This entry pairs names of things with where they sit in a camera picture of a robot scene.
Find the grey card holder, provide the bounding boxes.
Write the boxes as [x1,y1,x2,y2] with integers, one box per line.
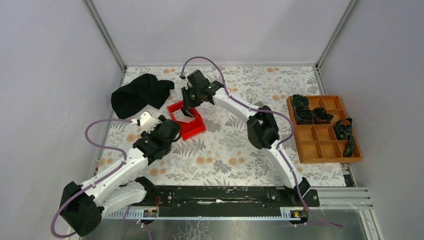
[255,101,265,108]

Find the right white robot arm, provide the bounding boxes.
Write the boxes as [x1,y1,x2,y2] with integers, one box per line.
[179,70,310,206]

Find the black cloth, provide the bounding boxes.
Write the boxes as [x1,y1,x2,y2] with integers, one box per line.
[110,73,175,119]

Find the unrolled dark tie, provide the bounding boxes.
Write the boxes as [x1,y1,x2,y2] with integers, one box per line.
[332,117,356,158]

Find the wooden compartment tray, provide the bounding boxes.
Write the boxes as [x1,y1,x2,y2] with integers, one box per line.
[286,95,363,164]

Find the cards in red bin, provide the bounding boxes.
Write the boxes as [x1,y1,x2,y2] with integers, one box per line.
[172,108,196,123]

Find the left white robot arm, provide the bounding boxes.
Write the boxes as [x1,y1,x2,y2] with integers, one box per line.
[50,112,182,239]

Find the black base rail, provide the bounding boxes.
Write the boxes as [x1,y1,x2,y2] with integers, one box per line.
[135,185,320,218]

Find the purple cable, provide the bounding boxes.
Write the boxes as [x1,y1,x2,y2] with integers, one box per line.
[50,118,140,239]
[179,56,345,229]

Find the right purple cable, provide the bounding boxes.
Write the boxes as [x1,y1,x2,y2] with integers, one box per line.
[179,56,345,229]

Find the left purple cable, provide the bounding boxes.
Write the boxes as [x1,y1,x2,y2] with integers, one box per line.
[50,118,140,239]

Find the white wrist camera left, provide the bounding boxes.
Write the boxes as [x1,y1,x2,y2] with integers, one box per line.
[134,111,160,132]

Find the rolled dark tie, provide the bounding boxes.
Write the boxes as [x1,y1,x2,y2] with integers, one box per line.
[294,106,314,125]
[291,94,310,110]
[313,107,334,125]

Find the red plastic bin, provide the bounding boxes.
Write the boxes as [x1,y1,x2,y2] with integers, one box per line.
[167,101,206,141]

